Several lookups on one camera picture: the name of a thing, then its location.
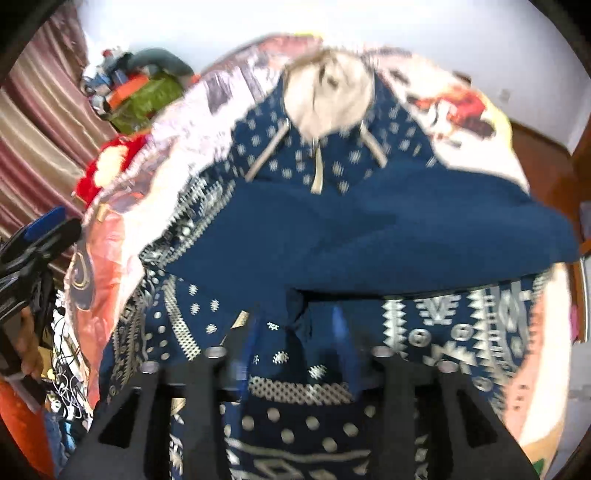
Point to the grey rounded object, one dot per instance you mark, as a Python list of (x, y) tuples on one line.
[(159, 60)]

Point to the striped maroon curtain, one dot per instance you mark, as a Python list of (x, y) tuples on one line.
[(46, 115)]

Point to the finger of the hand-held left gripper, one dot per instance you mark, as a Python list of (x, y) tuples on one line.
[(46, 227)]

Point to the person's left forearm orange sleeve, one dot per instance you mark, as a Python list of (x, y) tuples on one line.
[(23, 429)]

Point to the pile of colourful clutter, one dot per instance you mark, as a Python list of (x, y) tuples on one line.
[(104, 85)]

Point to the navy patterned hooded sweater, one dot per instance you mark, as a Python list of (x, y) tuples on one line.
[(369, 230)]

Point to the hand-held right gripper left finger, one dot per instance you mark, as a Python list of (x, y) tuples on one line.
[(247, 344)]

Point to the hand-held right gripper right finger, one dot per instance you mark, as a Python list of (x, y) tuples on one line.
[(345, 344)]

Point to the green bag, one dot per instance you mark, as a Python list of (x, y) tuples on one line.
[(143, 101)]

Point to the printed blanket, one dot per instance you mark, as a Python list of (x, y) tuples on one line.
[(194, 124)]

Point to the person's left hand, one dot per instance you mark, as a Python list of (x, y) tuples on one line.
[(33, 344)]

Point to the red plush cloth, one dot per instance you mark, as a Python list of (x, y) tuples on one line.
[(104, 166)]

